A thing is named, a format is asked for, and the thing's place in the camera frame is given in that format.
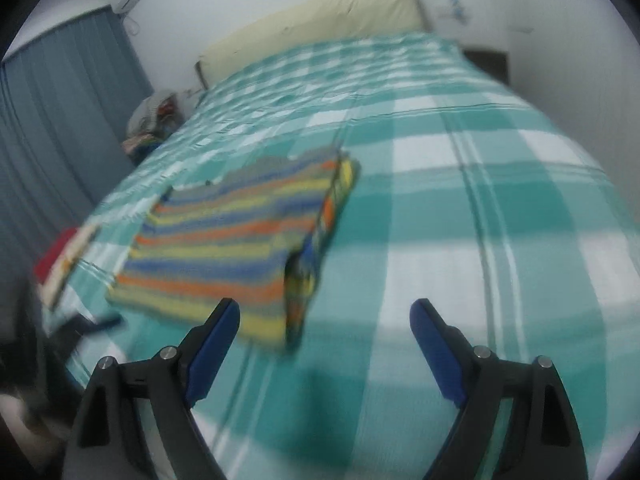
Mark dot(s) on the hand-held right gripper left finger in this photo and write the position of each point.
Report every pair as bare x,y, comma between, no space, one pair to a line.
215,345

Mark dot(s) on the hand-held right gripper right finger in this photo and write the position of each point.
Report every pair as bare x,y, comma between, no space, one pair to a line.
435,350

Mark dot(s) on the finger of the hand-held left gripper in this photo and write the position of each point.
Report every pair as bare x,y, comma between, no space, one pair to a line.
102,324

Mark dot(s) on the multicolour striped knit sweater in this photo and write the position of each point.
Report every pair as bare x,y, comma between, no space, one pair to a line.
225,240

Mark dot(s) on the pile of mixed clothes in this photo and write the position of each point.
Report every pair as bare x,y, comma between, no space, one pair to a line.
152,120

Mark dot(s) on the red cloth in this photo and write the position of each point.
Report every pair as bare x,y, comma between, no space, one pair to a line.
52,255

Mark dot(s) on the green white plaid blanket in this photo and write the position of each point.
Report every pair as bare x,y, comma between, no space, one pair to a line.
425,200

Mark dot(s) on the grey blue curtain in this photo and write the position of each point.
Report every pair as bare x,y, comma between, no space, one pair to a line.
60,125

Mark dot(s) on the dark wooden nightstand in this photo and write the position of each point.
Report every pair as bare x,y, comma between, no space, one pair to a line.
487,62

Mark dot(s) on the cream padded headboard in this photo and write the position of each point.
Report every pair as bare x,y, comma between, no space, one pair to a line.
320,20

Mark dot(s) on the wall socket with blue plug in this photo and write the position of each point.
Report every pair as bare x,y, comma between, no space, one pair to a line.
456,9

